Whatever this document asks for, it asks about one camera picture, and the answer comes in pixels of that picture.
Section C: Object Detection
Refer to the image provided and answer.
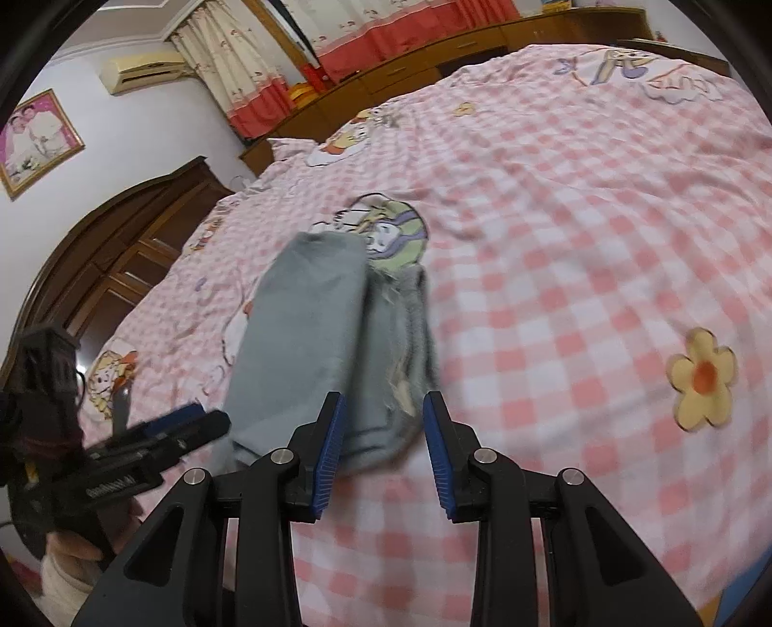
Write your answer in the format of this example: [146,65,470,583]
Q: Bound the framed wall photo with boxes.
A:
[0,88,86,201]

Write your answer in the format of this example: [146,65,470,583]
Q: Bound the grey pants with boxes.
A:
[208,231,441,477]

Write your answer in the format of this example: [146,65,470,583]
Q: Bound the wall air conditioner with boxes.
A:
[98,50,198,95]

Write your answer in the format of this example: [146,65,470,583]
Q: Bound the person's left hand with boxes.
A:
[47,529,105,566]

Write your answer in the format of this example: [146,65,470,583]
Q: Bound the dark wooden bed headboard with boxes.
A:
[614,38,735,77]

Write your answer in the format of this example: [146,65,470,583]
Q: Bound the person's left forearm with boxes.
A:
[38,545,105,623]

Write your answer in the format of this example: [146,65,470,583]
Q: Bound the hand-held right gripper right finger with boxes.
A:
[420,391,703,627]

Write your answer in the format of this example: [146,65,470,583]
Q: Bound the pink checkered printed bed sheet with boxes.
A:
[78,41,772,627]

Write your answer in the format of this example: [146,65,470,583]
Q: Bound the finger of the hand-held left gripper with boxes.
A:
[143,402,209,436]
[152,410,234,465]

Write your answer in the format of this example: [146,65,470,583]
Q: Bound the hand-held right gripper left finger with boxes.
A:
[71,391,349,627]

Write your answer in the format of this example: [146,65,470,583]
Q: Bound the cream and red curtain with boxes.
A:
[167,0,303,141]
[282,0,524,81]

